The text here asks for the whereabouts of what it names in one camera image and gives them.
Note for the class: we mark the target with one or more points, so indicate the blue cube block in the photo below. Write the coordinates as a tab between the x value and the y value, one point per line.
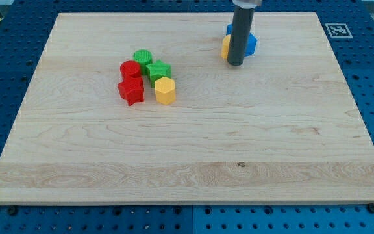
229	29

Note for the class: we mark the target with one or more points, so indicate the yellow hexagon block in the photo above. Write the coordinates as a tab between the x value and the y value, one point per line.
165	90

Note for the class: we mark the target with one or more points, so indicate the green star block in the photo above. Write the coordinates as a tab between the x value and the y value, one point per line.
157	70

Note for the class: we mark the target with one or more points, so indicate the red star block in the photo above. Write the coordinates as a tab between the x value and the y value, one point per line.
132	90

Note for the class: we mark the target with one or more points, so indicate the green cylinder block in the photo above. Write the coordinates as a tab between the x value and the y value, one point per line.
143	57

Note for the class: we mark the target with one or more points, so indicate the red cylinder block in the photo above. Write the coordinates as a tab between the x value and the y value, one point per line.
130	69

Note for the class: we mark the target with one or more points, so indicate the yellow block behind rod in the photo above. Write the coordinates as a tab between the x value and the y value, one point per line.
225	46

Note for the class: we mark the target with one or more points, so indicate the wooden board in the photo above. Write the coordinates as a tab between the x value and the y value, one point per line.
282	128

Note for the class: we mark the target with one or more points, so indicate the blue hexagon block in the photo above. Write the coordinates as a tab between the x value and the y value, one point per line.
251	45

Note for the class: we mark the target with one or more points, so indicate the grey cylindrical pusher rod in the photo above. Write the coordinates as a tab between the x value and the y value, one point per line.
241	26

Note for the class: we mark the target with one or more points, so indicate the white fiducial marker tag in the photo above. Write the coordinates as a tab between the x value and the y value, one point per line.
338	30

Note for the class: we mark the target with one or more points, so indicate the black bolt front left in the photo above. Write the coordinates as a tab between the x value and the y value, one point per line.
12	210

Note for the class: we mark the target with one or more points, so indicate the black bolt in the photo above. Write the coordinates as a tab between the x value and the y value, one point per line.
370	208
12	210

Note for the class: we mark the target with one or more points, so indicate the black bolt front right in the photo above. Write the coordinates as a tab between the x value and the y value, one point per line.
370	208

